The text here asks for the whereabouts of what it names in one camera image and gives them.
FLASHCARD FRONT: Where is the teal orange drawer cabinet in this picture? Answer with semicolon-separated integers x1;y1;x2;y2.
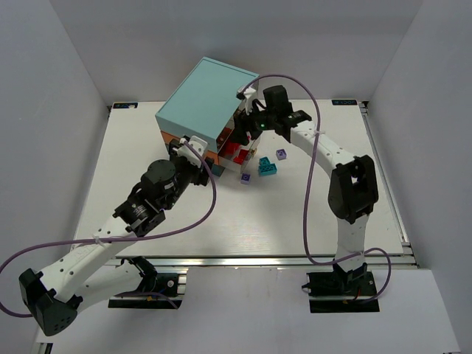
156;57;259;176

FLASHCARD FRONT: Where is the right blue table label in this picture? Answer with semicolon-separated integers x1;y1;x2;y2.
331;99;358;106

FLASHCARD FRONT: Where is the clear drawer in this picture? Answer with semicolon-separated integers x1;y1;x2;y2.
218;137;261;173

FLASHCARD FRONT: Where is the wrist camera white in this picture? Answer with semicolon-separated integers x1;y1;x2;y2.
176;136;208;167
236;86;257;114

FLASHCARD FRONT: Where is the small teal lego brick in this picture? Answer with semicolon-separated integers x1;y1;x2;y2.
259;156;270;166

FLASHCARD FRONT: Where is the blue table label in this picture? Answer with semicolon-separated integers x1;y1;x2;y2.
112;102;138;109
331;99;358;106

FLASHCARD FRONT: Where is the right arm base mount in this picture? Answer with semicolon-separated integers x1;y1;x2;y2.
302;271;380;313

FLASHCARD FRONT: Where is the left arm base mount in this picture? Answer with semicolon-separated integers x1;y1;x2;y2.
108;257;186;310

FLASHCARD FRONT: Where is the purple lego brick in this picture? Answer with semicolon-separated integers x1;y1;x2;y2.
240;173;251;185
276;149;287;161

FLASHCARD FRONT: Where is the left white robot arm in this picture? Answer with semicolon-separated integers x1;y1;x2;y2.
19;153;213;336

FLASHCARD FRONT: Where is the red sloped lego brick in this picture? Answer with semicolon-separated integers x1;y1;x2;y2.
224;141;240;156

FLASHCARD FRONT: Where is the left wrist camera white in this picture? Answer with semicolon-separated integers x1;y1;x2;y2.
176;136;208;167

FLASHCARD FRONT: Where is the left blue table label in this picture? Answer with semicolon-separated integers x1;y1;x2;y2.
112;102;138;109

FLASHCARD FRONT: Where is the large teal lego brick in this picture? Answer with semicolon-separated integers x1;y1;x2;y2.
258;164;277;176

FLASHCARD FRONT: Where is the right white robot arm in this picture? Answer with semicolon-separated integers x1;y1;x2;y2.
230;85;378;277

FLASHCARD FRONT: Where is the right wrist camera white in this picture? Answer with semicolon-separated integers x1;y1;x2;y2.
236;86;257;114

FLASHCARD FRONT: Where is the red curved lego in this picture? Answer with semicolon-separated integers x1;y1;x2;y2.
238;149;249;158

